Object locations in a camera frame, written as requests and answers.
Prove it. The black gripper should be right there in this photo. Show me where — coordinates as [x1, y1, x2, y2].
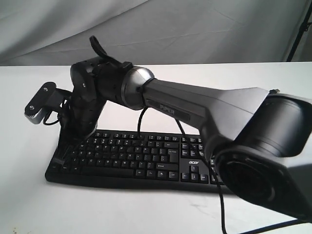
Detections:
[52, 96, 105, 166]

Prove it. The black acer keyboard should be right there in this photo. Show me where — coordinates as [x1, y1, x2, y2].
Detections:
[45, 130, 230, 194]

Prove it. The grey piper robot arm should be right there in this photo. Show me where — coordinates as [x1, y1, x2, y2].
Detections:
[59, 56, 312, 222]

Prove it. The grey backdrop cloth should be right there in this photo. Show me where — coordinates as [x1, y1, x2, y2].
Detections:
[0, 0, 309, 66]

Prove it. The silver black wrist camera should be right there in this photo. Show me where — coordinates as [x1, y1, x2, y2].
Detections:
[24, 82, 72, 126]

